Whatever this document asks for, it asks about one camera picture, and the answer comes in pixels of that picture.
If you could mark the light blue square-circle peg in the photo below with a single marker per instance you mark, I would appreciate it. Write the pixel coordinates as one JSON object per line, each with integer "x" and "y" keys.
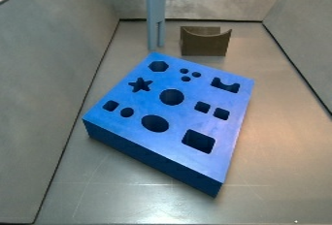
{"x": 156, "y": 9}

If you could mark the blue shape-sorting board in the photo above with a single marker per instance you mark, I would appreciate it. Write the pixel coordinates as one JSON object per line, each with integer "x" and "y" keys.
{"x": 173, "y": 115}

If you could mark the dark olive arch block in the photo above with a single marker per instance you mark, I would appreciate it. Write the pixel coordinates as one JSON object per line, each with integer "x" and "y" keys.
{"x": 204, "y": 41}

